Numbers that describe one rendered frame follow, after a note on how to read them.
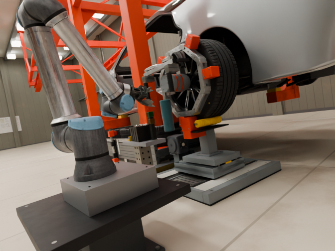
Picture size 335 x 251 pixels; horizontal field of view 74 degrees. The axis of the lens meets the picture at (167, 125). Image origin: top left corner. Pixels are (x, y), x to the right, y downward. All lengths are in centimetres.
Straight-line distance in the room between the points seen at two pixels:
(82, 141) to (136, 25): 155
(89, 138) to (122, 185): 25
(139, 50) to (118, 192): 158
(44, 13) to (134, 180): 80
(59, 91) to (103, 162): 41
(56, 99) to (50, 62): 17
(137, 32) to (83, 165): 158
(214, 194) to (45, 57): 122
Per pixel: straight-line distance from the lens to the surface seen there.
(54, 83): 120
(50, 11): 116
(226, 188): 161
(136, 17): 238
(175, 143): 208
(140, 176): 100
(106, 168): 103
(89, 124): 101
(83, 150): 102
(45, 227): 98
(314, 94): 737
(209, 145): 187
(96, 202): 92
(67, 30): 116
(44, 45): 123
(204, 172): 178
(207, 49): 169
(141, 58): 224
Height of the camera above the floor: 63
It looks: 3 degrees down
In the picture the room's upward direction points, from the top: 10 degrees counter-clockwise
